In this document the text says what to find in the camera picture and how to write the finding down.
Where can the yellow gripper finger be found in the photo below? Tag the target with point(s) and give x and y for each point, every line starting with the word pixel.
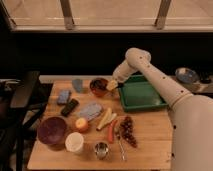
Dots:
pixel 113 84

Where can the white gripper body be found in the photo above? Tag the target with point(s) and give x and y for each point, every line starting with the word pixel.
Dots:
pixel 123 72

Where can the red bowl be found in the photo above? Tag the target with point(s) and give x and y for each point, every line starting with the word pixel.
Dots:
pixel 98 87

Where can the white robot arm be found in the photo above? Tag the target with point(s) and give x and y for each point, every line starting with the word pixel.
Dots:
pixel 192 115

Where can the purple bowl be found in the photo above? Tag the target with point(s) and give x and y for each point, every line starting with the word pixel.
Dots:
pixel 52 130

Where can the green plastic tray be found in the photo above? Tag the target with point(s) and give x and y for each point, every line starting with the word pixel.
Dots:
pixel 137 94

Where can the blue grey cloth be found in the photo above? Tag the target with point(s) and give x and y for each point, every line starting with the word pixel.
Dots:
pixel 90 111

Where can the blue cup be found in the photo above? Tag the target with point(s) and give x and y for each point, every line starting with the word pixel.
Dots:
pixel 78 85

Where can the orange carrot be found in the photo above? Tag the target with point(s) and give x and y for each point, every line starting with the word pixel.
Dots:
pixel 111 131

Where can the black rectangular block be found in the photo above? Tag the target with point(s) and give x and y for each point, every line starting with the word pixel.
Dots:
pixel 69 107

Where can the bunch of dark grapes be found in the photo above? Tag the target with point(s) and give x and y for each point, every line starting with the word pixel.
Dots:
pixel 126 129

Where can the red yellow apple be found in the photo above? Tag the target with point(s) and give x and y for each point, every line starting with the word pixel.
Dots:
pixel 81 125

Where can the blue sponge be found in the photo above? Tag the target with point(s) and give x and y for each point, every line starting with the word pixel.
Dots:
pixel 63 97

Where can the silver fork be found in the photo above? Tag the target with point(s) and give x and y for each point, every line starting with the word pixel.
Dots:
pixel 121 146

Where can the grey blue plate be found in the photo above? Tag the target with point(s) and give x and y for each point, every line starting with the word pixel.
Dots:
pixel 186 75

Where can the small metal cup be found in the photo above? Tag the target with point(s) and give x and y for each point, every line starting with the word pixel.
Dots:
pixel 101 150

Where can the white cup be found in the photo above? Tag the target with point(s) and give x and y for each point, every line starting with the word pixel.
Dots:
pixel 74 142

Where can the black chair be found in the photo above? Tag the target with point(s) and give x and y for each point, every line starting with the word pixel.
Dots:
pixel 22 102

